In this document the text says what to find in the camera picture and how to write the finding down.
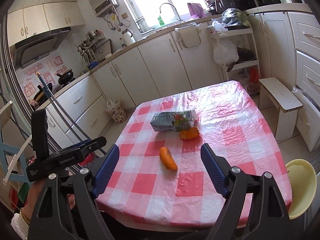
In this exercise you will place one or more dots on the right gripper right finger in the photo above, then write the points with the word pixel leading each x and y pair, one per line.
pixel 268 217

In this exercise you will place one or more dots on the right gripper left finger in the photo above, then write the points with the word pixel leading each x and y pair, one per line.
pixel 66 207

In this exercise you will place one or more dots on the curled orange peel piece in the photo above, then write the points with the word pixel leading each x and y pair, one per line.
pixel 189 134

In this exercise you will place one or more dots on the long orange peel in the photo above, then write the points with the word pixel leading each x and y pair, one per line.
pixel 166 159

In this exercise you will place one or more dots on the blue milk carton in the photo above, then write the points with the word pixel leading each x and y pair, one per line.
pixel 173 121

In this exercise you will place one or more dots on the kitchen faucet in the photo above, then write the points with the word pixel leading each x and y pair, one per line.
pixel 174 9

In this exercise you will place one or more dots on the person's left hand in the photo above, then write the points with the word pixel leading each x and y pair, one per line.
pixel 32 197

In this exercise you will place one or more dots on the floral shopping bag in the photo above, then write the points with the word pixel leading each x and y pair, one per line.
pixel 116 112

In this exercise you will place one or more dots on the black clay pot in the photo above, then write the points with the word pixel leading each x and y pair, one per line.
pixel 66 77

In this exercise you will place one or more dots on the pink checkered tablecloth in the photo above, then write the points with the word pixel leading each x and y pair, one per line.
pixel 143 194

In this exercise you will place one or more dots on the range hood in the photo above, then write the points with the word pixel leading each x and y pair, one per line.
pixel 37 47

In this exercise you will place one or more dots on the white step stool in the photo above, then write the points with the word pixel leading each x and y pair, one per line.
pixel 273 92

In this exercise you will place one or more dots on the utensil rack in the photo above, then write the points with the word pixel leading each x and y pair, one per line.
pixel 94 49

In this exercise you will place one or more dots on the white electric kettle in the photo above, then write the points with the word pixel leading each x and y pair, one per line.
pixel 128 37

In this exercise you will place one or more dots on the white plastic bag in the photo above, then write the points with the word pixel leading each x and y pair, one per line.
pixel 225 52

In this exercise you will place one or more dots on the white rolling shelf cart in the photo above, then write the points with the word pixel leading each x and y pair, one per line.
pixel 246 70

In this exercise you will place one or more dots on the green dish soap bottle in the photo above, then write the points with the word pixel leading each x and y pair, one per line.
pixel 161 22

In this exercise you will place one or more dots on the hanging white bin on cabinet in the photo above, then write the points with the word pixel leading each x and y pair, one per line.
pixel 188 35

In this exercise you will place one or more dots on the white drawer cabinet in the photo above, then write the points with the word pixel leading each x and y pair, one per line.
pixel 306 36

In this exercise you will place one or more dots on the dark plastic bag on cart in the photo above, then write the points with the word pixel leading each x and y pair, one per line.
pixel 233 17

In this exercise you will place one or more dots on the purple container on sill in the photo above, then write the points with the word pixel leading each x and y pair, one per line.
pixel 196 10

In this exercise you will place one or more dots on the blue handled mop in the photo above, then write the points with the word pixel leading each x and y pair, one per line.
pixel 77 112

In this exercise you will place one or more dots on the wall water heater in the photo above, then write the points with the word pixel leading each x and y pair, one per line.
pixel 103 7

